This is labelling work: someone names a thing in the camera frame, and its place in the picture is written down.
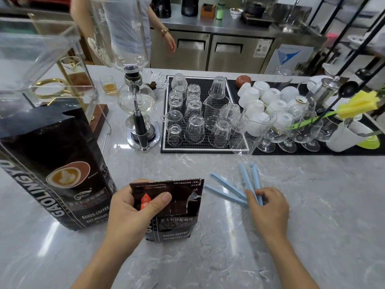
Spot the black metal shelf rack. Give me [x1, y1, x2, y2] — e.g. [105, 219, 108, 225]
[306, 0, 385, 88]

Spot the black grinder clear hopper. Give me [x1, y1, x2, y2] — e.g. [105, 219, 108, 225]
[152, 0, 172, 19]

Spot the clear stemmed glass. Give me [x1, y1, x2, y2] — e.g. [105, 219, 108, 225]
[257, 117, 285, 153]
[276, 117, 301, 154]
[296, 117, 324, 153]
[316, 116, 339, 142]

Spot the black white-edged bar mat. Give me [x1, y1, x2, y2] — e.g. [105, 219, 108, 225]
[160, 75, 252, 154]

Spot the black long-handled ladle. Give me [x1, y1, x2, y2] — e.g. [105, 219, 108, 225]
[312, 81, 360, 124]

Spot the tall clear glass pitcher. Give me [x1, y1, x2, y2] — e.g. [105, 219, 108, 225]
[231, 102, 277, 156]

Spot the person's left forearm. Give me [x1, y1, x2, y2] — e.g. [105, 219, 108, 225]
[71, 234, 142, 289]

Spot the person's right forearm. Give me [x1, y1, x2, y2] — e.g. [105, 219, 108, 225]
[264, 233, 319, 289]

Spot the coffee bag with orange label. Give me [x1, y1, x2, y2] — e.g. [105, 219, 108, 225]
[129, 178, 205, 243]

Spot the black grinder dark hopper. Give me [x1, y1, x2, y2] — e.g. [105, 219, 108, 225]
[181, 0, 200, 18]

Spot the plain black coffee bag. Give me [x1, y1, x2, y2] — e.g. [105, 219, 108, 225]
[0, 105, 117, 232]

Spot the glass serving jug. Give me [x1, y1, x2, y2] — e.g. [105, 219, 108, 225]
[203, 94, 231, 131]

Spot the person's left hand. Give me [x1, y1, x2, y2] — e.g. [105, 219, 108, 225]
[104, 178, 173, 254]

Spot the cream stirring paddle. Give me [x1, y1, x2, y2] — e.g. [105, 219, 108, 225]
[87, 37, 106, 68]

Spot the black cooking pot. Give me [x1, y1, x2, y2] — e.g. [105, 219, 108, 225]
[244, 0, 267, 18]

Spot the small glass of amber liquid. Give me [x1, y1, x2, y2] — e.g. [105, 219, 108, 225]
[99, 75, 117, 96]

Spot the glass dish with brown spices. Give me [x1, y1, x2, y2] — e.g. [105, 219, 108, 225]
[146, 70, 169, 92]

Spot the white panel with blue mark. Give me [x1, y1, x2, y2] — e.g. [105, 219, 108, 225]
[264, 43, 316, 76]

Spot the brass drip stand wooden base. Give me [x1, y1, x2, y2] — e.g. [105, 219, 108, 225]
[27, 13, 109, 133]

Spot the cluster of upturned glass cups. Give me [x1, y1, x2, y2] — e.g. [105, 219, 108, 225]
[162, 73, 241, 148]

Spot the lime green plastic tool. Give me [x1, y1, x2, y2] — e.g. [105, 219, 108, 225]
[358, 130, 384, 150]

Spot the steel french press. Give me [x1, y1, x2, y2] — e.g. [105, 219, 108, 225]
[306, 75, 342, 113]

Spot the glass siphon coffee maker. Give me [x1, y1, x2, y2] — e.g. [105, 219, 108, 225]
[87, 0, 160, 153]

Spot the black induction cooker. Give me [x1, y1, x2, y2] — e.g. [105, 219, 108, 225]
[242, 12, 276, 27]

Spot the person's right hand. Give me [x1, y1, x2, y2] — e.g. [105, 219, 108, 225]
[244, 186, 290, 242]

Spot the pile of white ceramic cups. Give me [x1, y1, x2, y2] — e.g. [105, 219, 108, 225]
[237, 80, 310, 137]

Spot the blue sealing clip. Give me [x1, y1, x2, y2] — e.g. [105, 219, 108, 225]
[204, 172, 249, 207]
[237, 161, 264, 207]

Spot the stainless steel counter cabinet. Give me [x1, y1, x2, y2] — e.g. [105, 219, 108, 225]
[147, 2, 327, 75]

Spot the clear acrylic shelf rack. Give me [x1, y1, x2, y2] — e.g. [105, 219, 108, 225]
[0, 16, 112, 155]

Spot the chrome sink faucet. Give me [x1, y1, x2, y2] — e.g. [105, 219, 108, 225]
[282, 0, 304, 31]

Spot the yellow sponge brush green handle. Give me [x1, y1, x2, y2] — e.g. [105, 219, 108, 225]
[287, 90, 381, 131]

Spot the wide clear glass tumbler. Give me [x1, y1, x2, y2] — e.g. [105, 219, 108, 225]
[275, 66, 295, 88]

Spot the long plain black bar mat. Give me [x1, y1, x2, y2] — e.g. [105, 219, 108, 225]
[227, 78, 385, 156]

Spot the white ceramic mug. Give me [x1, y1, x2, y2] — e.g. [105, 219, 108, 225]
[326, 118, 375, 153]

